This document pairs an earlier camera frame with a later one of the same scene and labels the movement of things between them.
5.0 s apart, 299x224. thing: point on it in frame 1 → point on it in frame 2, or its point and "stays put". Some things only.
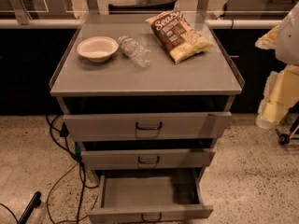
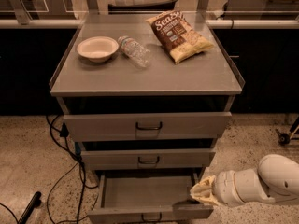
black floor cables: x=64 y=132 stays put
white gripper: x=288 y=44 → x=224 y=186
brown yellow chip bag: x=177 y=36 stays put
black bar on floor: x=35 y=203 stays put
